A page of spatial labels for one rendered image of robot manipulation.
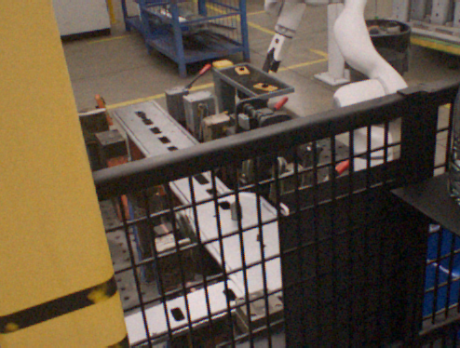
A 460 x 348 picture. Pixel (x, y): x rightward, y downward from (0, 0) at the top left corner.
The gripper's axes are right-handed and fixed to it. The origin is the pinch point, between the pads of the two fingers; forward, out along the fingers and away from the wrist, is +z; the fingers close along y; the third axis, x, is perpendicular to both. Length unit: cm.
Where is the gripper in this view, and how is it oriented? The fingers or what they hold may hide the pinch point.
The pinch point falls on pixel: (269, 70)
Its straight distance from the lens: 239.8
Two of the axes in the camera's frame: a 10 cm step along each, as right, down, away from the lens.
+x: -8.4, -4.5, 2.9
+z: -3.5, 8.7, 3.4
